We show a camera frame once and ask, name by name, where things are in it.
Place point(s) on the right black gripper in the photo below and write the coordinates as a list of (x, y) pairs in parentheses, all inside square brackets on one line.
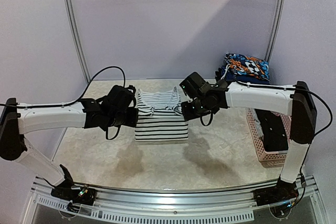
[(186, 109)]

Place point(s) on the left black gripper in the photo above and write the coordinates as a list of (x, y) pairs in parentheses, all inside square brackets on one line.
[(132, 121)]

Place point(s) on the black white striped shirt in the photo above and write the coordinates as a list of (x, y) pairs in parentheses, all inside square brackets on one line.
[(160, 117)]

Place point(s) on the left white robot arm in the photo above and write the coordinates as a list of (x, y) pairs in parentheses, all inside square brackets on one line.
[(20, 119)]

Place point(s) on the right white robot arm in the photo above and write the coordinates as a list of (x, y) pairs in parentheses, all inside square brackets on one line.
[(291, 100)]

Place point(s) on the pink plastic laundry basket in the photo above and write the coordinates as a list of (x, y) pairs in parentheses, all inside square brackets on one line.
[(268, 159)]

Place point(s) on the dark blue folded garment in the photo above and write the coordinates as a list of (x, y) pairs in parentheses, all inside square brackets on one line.
[(229, 76)]

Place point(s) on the blue orange patterned shorts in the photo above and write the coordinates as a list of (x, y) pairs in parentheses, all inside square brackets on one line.
[(247, 66)]

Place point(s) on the grey garment in basket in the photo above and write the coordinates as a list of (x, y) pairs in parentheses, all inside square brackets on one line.
[(259, 129)]

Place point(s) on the black garment in basket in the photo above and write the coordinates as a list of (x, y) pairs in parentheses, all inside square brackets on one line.
[(275, 138)]

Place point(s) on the aluminium front rail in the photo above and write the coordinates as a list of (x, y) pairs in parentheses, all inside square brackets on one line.
[(230, 205)]

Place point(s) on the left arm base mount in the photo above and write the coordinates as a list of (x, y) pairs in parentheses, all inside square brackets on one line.
[(67, 190)]

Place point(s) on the right aluminium corner post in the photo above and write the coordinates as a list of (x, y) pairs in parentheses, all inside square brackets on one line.
[(274, 30)]

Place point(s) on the aluminium corner post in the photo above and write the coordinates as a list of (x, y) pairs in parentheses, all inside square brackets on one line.
[(274, 30), (76, 40)]

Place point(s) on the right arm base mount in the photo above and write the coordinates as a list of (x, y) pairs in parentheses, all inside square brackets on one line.
[(281, 191)]

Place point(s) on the left aluminium corner post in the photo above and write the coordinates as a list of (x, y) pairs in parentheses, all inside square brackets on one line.
[(76, 40)]

